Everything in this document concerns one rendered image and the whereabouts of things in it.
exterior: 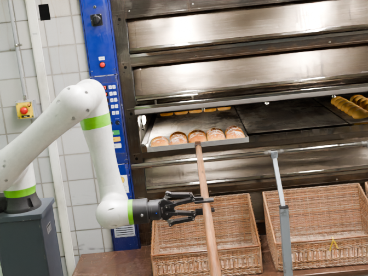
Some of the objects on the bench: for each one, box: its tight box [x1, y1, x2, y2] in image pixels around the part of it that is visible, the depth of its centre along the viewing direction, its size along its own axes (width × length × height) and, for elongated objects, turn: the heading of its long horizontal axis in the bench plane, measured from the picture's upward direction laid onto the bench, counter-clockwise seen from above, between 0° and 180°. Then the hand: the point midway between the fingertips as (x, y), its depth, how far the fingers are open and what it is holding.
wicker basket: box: [262, 183, 368, 272], centre depth 306 cm, size 49×56×28 cm
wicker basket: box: [150, 193, 263, 276], centre depth 308 cm, size 49×56×28 cm
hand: (204, 205), depth 210 cm, fingers closed on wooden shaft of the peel, 3 cm apart
